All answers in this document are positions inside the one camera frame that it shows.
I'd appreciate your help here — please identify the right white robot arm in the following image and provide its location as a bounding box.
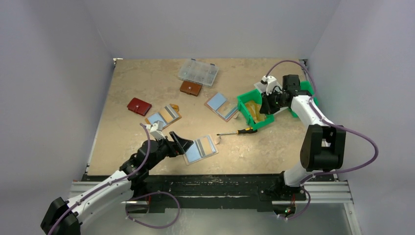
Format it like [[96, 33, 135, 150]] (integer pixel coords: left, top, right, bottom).
[[260, 74, 346, 187]]

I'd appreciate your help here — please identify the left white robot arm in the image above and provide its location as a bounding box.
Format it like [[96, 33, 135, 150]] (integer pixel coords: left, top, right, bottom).
[[40, 131, 194, 235]]

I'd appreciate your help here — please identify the open orange card holder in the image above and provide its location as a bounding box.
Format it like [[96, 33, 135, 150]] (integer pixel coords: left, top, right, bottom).
[[145, 104, 182, 129]]

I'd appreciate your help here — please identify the red leather card holder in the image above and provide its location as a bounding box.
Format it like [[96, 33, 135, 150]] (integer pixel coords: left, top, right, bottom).
[[127, 97, 152, 116]]

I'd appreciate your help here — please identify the open pink card holder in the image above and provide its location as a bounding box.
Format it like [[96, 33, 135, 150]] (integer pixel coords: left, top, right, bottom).
[[205, 93, 238, 122]]

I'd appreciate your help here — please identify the brown leather card holder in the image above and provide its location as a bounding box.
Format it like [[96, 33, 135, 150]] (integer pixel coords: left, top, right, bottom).
[[179, 81, 202, 96]]

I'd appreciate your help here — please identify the white plastic bin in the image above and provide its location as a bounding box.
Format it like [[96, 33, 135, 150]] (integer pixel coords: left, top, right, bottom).
[[254, 82, 288, 115]]

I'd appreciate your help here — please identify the green bin with yellow items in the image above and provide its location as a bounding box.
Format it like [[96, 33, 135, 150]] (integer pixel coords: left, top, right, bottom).
[[237, 89, 275, 130]]

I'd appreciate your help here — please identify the black yellow screwdriver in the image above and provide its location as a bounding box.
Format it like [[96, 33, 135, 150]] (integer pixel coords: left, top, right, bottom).
[[216, 127, 258, 136]]

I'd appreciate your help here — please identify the green bin with black item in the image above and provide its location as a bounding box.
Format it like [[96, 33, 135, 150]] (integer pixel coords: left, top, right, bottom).
[[289, 81, 314, 118]]

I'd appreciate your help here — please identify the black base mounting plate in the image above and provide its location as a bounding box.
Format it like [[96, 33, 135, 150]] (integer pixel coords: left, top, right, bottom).
[[127, 173, 307, 213]]

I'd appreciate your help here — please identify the clear plastic organizer box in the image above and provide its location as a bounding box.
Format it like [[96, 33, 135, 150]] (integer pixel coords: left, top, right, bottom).
[[178, 59, 219, 87]]

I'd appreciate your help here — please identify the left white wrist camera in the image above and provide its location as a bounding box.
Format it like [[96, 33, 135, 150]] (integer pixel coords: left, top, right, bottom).
[[149, 120, 165, 141]]

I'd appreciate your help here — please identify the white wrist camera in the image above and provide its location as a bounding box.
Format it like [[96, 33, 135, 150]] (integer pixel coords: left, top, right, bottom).
[[260, 75, 281, 95], [149, 120, 165, 141]]

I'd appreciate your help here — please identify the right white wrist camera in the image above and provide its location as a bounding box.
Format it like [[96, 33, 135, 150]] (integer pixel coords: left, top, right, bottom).
[[260, 75, 281, 95]]

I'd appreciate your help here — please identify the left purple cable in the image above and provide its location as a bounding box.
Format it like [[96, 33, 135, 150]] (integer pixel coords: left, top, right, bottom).
[[46, 123, 181, 235]]

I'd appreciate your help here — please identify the purple cable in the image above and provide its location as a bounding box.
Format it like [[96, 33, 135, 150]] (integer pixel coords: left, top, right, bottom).
[[46, 123, 181, 235], [264, 60, 379, 221]]

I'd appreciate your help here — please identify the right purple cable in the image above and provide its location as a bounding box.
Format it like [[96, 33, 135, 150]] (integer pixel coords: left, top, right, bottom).
[[264, 60, 379, 221]]

